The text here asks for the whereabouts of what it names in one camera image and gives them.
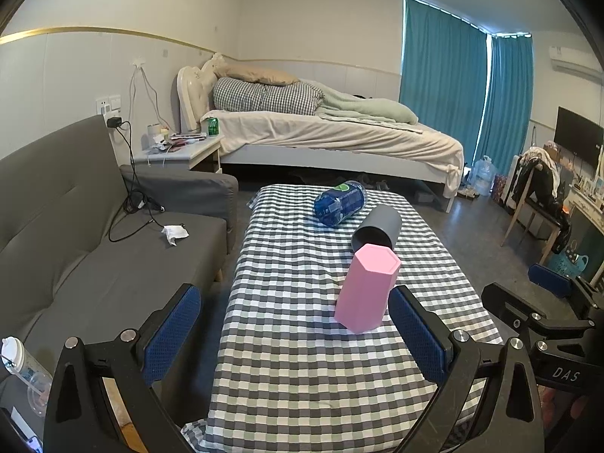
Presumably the white nightstand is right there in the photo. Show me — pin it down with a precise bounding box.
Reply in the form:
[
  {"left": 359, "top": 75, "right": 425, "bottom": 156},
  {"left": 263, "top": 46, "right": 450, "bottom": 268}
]
[{"left": 132, "top": 133, "right": 225, "bottom": 175}]

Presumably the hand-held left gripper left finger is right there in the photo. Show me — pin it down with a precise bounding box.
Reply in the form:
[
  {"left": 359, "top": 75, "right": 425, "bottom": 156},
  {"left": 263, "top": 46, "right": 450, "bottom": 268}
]
[{"left": 42, "top": 283, "right": 203, "bottom": 453}]

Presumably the blue plastic bottle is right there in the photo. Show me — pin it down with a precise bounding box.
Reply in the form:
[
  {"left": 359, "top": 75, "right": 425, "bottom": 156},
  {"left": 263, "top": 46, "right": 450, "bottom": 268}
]
[{"left": 314, "top": 180, "right": 368, "bottom": 226}]

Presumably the pink hexagonal cup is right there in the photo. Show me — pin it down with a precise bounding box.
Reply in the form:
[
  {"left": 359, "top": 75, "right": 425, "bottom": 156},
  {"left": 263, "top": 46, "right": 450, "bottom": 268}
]
[{"left": 334, "top": 243, "right": 402, "bottom": 334}]

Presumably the grey sofa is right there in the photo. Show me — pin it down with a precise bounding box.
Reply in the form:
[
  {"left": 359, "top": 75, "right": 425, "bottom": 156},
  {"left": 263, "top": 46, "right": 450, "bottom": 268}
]
[{"left": 0, "top": 114, "right": 240, "bottom": 388}]

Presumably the checkered quilt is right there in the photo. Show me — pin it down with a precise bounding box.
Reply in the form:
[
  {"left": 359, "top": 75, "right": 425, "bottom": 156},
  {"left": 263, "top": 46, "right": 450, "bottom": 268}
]
[{"left": 212, "top": 78, "right": 326, "bottom": 115}]

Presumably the wide teal curtain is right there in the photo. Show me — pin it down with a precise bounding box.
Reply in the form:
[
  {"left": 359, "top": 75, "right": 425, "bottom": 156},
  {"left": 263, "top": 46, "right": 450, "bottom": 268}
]
[{"left": 400, "top": 0, "right": 490, "bottom": 128}]

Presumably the white cable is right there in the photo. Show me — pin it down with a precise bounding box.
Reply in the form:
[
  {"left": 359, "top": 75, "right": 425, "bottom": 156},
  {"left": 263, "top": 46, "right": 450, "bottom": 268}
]
[{"left": 128, "top": 63, "right": 162, "bottom": 127}]

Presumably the pale green blanket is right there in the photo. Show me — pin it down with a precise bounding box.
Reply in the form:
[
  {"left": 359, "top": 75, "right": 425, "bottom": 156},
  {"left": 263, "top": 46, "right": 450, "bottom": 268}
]
[{"left": 299, "top": 79, "right": 419, "bottom": 126}]

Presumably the black jacket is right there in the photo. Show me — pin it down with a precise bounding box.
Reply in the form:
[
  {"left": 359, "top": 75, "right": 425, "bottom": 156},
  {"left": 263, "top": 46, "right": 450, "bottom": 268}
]
[{"left": 512, "top": 156, "right": 573, "bottom": 256}]

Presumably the white garment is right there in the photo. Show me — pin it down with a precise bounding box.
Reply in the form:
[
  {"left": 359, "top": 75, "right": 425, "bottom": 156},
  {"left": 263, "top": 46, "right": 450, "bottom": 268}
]
[{"left": 521, "top": 147, "right": 561, "bottom": 186}]

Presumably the narrow teal curtain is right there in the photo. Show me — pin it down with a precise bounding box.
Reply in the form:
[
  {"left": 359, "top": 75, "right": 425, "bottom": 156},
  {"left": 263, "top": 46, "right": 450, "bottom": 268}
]
[{"left": 481, "top": 33, "right": 534, "bottom": 171}]

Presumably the large water jug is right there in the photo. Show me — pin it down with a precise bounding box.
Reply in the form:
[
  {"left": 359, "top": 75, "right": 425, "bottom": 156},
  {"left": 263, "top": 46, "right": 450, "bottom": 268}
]
[{"left": 469, "top": 156, "right": 495, "bottom": 197}]

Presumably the beige pillow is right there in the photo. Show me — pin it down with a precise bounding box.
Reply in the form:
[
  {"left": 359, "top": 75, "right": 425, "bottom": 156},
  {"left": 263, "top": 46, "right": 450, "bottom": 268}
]
[{"left": 214, "top": 63, "right": 300, "bottom": 87}]

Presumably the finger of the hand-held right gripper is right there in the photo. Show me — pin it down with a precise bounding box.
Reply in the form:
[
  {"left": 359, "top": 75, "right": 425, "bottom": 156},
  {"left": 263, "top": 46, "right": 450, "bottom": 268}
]
[
  {"left": 527, "top": 263, "right": 590, "bottom": 299},
  {"left": 481, "top": 282, "right": 595, "bottom": 346}
]

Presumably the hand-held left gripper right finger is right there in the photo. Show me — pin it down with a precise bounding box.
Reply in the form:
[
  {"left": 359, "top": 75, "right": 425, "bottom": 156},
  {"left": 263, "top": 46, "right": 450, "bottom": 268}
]
[{"left": 388, "top": 284, "right": 548, "bottom": 453}]

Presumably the bed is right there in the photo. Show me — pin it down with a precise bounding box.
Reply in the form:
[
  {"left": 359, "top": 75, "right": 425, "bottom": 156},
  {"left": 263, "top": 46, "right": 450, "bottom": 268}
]
[{"left": 177, "top": 54, "right": 465, "bottom": 213}]

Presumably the wooden chair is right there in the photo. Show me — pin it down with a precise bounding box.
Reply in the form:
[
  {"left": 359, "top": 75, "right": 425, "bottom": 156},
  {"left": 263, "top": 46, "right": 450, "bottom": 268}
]
[{"left": 501, "top": 156, "right": 567, "bottom": 259}]

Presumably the checkered tablecloth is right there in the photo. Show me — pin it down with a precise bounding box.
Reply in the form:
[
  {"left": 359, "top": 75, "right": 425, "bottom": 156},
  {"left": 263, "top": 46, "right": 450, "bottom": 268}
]
[{"left": 182, "top": 184, "right": 503, "bottom": 453}]

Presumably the crumpled white tissue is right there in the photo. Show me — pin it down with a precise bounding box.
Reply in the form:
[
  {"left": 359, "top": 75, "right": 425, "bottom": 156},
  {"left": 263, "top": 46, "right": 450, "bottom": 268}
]
[{"left": 161, "top": 225, "right": 190, "bottom": 247}]

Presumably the blue plastic basket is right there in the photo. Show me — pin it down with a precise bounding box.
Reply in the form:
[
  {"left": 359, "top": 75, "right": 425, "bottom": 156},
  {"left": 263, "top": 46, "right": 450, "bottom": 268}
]
[{"left": 550, "top": 251, "right": 592, "bottom": 280}]

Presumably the black television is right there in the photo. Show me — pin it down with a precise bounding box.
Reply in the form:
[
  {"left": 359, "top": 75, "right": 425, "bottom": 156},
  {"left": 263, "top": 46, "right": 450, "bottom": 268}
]
[{"left": 553, "top": 106, "right": 604, "bottom": 171}]

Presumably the clear bottle with white cap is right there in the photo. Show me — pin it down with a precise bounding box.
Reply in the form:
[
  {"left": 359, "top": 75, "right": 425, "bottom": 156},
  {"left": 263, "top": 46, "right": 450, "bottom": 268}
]
[{"left": 0, "top": 336, "right": 54, "bottom": 418}]

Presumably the grey cup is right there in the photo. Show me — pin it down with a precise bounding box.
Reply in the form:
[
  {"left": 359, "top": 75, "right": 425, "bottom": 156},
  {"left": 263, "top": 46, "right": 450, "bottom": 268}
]
[{"left": 350, "top": 204, "right": 402, "bottom": 251}]

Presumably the white air conditioner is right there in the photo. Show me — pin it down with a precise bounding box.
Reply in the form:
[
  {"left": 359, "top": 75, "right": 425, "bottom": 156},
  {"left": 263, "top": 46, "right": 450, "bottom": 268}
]
[{"left": 549, "top": 46, "right": 604, "bottom": 77}]

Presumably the black cable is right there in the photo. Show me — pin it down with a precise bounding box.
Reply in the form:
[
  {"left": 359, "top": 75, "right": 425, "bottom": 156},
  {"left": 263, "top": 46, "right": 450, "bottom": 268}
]
[{"left": 108, "top": 120, "right": 166, "bottom": 243}]

